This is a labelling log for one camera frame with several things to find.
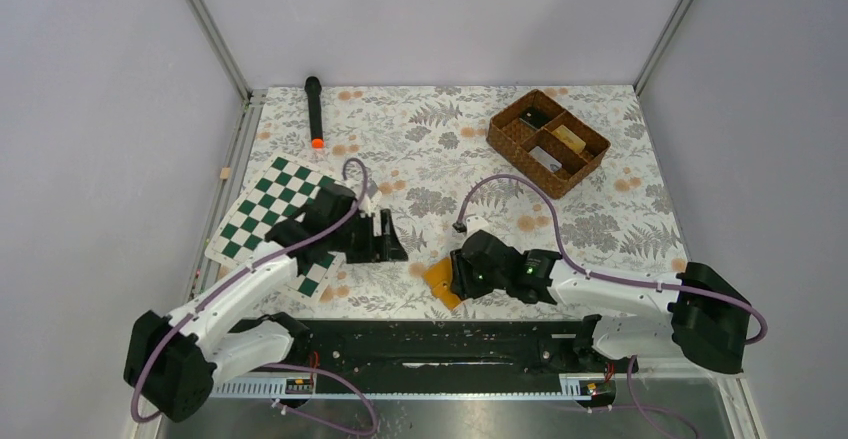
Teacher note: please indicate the floral patterned table mat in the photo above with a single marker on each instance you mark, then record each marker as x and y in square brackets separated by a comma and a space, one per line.
[426, 150]

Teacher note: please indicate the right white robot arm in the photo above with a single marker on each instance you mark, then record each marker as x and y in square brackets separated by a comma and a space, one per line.
[695, 314]

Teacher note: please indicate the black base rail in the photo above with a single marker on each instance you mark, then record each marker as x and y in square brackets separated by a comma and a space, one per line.
[419, 357]

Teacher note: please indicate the grey card in basket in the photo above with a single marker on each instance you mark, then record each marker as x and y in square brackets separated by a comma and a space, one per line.
[546, 159]

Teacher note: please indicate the black item in basket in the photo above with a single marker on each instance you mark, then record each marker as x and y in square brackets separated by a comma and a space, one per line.
[534, 118]

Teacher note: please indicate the black marker orange cap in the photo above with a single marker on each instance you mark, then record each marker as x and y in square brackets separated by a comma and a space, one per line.
[313, 90]

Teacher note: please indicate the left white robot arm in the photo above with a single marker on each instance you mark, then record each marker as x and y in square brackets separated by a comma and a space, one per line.
[174, 360]

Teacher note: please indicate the brown woven divided basket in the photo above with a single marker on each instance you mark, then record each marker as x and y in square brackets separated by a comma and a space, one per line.
[513, 140]

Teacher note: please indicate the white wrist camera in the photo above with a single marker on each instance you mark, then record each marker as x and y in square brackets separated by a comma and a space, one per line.
[370, 203]
[470, 225]

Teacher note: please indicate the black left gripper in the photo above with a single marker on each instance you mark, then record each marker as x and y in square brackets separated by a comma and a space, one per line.
[385, 246]

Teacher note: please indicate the yellow block in basket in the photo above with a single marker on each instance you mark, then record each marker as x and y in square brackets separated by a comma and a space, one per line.
[570, 139]

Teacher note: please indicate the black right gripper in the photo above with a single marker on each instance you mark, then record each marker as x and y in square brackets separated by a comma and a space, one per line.
[463, 285]

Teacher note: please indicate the green white chessboard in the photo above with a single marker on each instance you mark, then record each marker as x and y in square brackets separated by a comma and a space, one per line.
[279, 187]

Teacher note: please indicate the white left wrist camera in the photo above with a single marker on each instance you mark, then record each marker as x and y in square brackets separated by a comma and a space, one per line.
[370, 203]

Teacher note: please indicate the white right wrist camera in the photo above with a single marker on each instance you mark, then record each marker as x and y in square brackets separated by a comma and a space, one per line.
[470, 225]

